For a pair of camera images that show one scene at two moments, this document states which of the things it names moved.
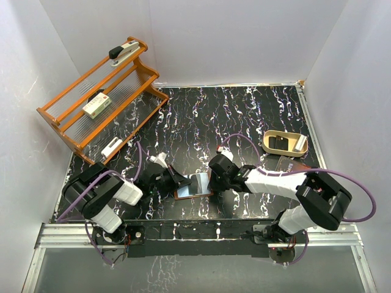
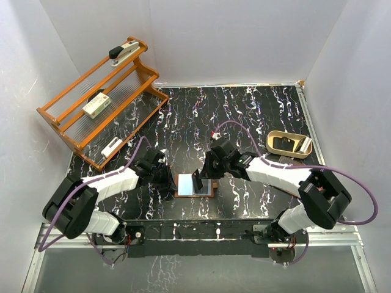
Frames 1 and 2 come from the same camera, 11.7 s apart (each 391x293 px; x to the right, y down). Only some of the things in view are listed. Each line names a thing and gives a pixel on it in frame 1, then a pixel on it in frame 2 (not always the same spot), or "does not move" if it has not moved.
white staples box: [98, 104] does not move
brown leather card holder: [203, 190] does not move
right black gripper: [214, 186] -> [207, 172]
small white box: [111, 146] does not move
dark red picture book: [288, 165] does not move
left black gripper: [177, 180] -> [168, 181]
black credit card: [193, 187] -> [206, 188]
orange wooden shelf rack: [96, 113] does not move
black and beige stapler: [120, 54] does not move
